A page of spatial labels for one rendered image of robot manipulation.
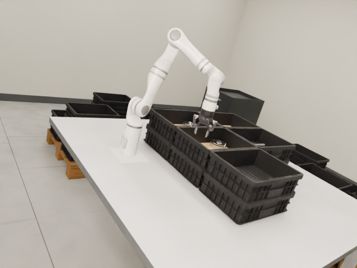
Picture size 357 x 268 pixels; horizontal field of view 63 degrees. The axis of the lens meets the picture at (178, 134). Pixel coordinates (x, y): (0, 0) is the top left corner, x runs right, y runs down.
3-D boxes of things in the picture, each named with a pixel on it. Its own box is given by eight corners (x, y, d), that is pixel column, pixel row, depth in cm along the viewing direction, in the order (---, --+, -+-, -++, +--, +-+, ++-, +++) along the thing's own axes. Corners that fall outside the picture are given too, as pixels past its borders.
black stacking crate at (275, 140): (252, 166, 170) (258, 148, 166) (219, 143, 191) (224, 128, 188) (289, 161, 194) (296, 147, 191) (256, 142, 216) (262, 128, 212)
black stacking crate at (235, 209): (237, 228, 127) (246, 205, 123) (196, 190, 149) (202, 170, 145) (288, 212, 152) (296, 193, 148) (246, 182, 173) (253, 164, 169)
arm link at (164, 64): (175, 31, 163) (153, 71, 164) (172, 24, 154) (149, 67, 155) (189, 38, 162) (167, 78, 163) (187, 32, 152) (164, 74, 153)
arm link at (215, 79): (214, 103, 150) (218, 101, 158) (222, 74, 145) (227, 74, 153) (201, 99, 152) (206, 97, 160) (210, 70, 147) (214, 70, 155)
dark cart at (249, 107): (208, 168, 349) (231, 97, 320) (186, 151, 381) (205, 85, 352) (241, 165, 388) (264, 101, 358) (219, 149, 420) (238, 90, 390)
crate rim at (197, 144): (207, 155, 142) (209, 150, 141) (173, 130, 164) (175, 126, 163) (257, 151, 167) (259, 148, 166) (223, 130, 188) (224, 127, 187)
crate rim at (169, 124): (173, 130, 164) (175, 126, 163) (148, 111, 185) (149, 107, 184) (223, 130, 188) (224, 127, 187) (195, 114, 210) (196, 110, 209)
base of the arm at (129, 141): (122, 155, 163) (128, 127, 158) (118, 148, 171) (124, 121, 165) (137, 156, 168) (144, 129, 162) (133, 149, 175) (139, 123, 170)
